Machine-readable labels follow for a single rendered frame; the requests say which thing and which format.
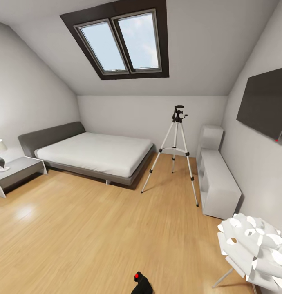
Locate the nightstand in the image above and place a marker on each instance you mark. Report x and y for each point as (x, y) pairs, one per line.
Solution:
(20, 169)

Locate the wall mounted tv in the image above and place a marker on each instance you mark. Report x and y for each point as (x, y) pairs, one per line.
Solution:
(261, 106)

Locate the bookcase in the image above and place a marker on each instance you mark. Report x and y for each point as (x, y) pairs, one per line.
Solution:
(219, 192)

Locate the fixed window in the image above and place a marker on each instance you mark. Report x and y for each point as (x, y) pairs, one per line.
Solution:
(124, 39)

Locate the digital camera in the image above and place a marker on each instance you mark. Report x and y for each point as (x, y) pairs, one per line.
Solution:
(143, 286)

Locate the bed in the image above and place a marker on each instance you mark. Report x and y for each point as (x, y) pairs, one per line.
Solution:
(109, 157)

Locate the camera tripod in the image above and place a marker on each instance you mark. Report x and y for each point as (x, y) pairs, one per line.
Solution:
(177, 119)

